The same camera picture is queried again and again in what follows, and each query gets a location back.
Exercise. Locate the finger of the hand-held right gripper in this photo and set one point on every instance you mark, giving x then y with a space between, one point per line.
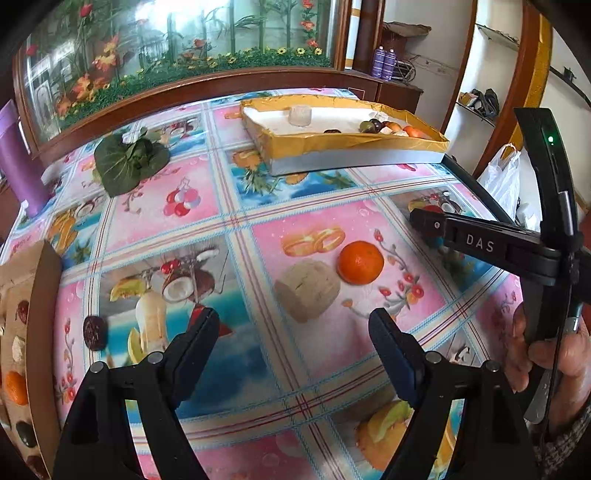
480 242

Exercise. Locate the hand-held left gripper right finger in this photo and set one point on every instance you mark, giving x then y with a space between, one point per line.
390 357

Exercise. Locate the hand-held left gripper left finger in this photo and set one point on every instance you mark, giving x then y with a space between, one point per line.
201 350

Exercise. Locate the small orange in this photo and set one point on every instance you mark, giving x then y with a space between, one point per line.
361 262

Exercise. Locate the white round pastry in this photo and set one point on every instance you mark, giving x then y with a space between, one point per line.
300 116
307 290
18 348

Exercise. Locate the dark red date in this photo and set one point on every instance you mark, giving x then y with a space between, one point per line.
95 332
37 466

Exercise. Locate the brown cardboard tray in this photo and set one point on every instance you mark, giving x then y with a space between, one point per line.
46 286

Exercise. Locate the yellow-edged white box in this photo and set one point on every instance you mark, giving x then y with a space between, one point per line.
323 150

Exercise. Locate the dark plum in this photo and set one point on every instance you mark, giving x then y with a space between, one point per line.
26 434
377 124

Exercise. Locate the person's right forearm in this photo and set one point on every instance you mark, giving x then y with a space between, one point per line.
568 447

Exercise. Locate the person's right hand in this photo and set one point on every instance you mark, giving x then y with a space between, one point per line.
577 360

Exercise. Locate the white plastic bag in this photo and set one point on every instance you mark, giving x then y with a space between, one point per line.
501 180

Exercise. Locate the black sandal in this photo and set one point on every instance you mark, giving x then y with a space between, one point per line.
485 102

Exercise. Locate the orange carrot piece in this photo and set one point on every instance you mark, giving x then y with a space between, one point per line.
413 131

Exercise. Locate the green olive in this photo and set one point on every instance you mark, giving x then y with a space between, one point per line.
367 128

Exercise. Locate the colourful printed tablecloth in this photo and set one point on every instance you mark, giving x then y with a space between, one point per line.
323 203

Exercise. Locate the green leafy vegetable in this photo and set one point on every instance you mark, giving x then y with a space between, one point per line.
129 161

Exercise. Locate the white yellow paper roll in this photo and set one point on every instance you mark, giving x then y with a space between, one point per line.
353 32

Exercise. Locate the purple thermos bottle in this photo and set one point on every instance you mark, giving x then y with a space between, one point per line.
23 161

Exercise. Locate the wooden display cabinet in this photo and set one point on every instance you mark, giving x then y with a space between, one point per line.
184 90

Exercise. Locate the flower painted glass panel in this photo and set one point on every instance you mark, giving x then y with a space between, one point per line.
161 37

